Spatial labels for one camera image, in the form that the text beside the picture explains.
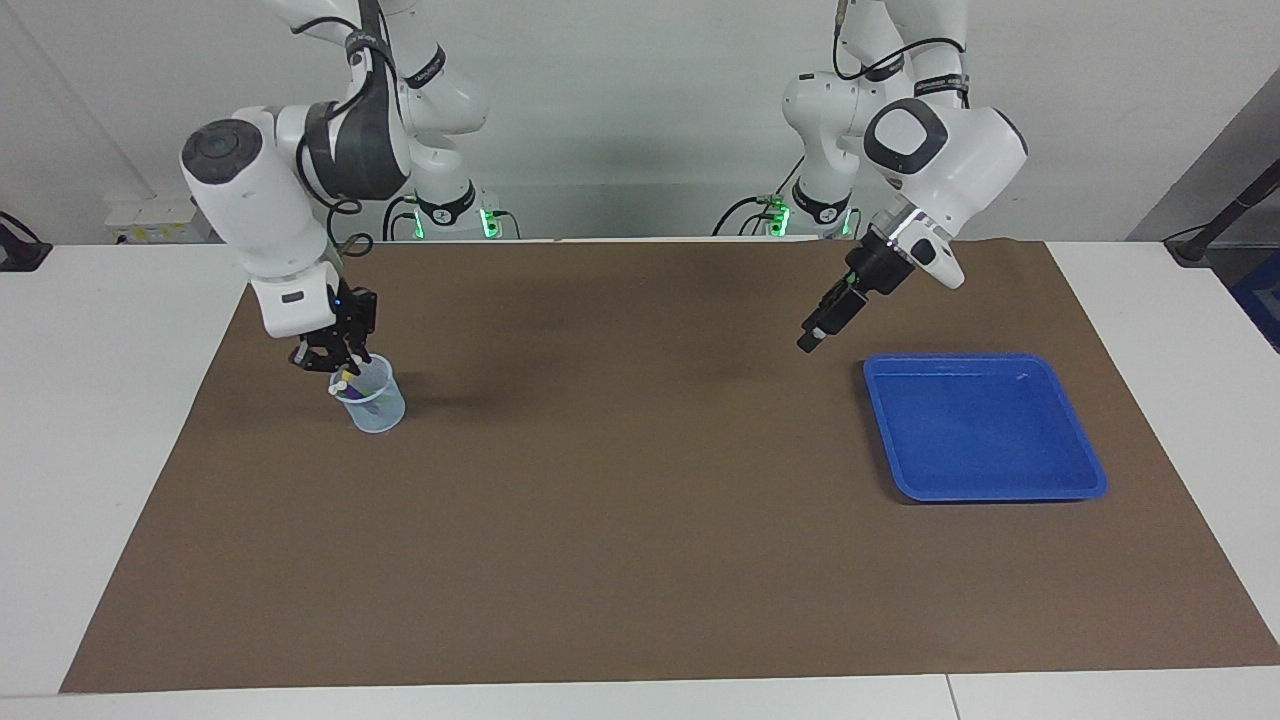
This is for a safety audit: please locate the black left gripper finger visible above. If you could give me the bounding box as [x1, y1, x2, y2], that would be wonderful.
[806, 283, 869, 355]
[797, 275, 858, 350]

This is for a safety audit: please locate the blue plastic tray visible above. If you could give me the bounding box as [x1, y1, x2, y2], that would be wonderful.
[863, 352, 1109, 503]

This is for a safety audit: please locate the clear plastic cup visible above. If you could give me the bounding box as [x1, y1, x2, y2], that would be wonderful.
[330, 352, 407, 435]

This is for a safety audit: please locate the brown table mat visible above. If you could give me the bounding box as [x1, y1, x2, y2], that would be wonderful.
[60, 238, 1280, 694]

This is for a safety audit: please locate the black stand pole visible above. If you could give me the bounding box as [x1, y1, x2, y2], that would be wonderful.
[1165, 160, 1280, 267]

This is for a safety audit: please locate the blue box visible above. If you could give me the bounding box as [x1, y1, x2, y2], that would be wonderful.
[1232, 250, 1280, 353]

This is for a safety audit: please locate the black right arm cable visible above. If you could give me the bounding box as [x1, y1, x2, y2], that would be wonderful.
[290, 0, 391, 259]

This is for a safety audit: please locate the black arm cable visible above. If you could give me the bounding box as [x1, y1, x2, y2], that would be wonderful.
[290, 0, 391, 259]
[833, 0, 969, 83]

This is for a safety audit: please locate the black base cable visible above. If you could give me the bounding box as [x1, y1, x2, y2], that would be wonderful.
[712, 150, 809, 238]
[383, 193, 426, 242]

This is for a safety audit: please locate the white wall socket box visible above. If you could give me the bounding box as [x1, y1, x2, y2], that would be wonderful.
[105, 195, 216, 245]

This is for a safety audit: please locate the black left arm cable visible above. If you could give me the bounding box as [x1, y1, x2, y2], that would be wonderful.
[833, 0, 969, 83]

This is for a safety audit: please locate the black clamp mount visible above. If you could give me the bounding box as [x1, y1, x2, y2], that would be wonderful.
[0, 212, 53, 273]

